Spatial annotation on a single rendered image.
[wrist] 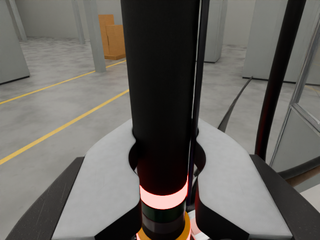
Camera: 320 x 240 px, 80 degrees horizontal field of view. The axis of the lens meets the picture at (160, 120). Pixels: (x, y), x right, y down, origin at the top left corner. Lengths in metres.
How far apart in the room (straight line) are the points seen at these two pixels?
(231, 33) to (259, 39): 6.82
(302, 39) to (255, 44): 0.95
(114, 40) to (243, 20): 7.06
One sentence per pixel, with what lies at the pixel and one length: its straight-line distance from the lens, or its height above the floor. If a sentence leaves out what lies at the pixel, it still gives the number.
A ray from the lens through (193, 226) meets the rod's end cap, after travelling 0.20.
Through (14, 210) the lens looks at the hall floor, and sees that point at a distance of 2.35.
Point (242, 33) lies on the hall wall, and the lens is 12.25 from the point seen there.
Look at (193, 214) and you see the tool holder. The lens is 0.21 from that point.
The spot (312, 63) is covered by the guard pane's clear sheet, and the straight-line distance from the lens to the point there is 1.51.
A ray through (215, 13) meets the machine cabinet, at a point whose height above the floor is 1.55.
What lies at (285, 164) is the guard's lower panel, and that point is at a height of 0.60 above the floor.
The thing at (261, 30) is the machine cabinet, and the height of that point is 1.19.
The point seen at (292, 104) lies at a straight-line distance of 1.60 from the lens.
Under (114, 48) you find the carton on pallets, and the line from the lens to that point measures 8.26.
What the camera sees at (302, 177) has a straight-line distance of 0.30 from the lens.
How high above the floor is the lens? 1.54
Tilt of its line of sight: 29 degrees down
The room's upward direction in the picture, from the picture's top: 1 degrees counter-clockwise
